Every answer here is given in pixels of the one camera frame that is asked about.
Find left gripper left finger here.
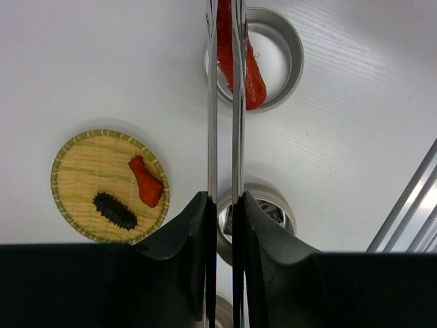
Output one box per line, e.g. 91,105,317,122
1,192,216,327

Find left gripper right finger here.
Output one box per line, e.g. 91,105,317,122
234,192,436,327

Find green sushi roll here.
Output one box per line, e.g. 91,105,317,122
257,200,284,224

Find red sausage piece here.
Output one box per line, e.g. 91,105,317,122
128,156,164,208
216,0,267,111

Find black sea cucumber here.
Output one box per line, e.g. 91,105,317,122
93,193,138,231

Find metal tongs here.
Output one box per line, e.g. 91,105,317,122
203,0,247,328

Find brown smiley lid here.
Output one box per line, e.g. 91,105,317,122
215,295,234,328

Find left round metal tin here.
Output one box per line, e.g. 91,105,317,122
217,183,296,266

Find round metal tin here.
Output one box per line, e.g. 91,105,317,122
217,183,296,266
203,7,305,112

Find round bamboo tray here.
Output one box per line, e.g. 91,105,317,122
51,129,170,245

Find right round metal tin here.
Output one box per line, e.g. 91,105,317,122
203,7,305,112

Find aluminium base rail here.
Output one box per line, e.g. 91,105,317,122
367,143,436,253

